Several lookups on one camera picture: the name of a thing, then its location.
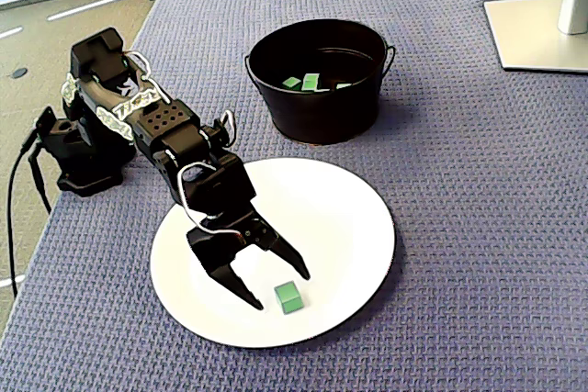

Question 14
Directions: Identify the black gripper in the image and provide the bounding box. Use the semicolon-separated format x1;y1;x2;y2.
176;152;311;311

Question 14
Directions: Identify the black metal bucket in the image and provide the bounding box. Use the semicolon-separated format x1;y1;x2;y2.
244;17;397;145

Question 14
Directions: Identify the white round plate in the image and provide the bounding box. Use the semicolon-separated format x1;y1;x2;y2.
149;156;397;350

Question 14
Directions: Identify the blue woven table mat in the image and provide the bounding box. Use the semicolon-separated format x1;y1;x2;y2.
0;0;588;392

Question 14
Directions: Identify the white monitor stand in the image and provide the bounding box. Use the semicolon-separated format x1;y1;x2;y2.
482;0;588;73

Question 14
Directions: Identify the thin servo wire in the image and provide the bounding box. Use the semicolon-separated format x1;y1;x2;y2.
123;49;169;102
213;109;238;148
176;162;244;236

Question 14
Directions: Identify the thin black cable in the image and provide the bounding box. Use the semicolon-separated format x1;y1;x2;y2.
27;152;52;215

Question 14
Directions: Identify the thick black cable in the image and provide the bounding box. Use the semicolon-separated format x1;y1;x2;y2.
6;128;39;297

